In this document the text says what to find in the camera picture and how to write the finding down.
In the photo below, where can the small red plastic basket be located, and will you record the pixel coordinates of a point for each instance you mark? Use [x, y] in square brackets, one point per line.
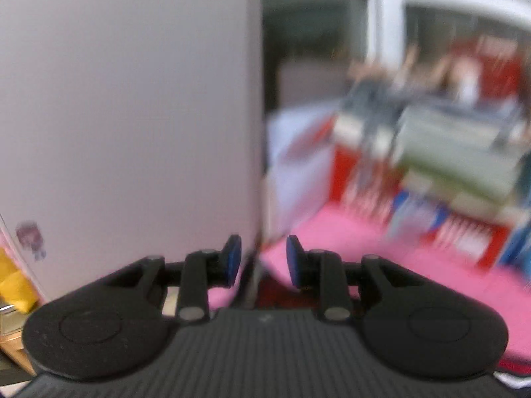
[498, 62]

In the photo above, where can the cartoon sticker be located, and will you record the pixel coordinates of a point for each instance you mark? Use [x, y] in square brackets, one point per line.
[31, 240]

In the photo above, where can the yellow bag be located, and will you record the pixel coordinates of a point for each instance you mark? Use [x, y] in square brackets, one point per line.
[16, 282]

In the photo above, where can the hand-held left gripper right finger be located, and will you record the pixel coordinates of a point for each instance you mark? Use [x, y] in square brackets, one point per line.
[293, 261]

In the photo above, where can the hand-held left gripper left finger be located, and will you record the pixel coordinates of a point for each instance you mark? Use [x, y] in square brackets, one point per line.
[233, 257]

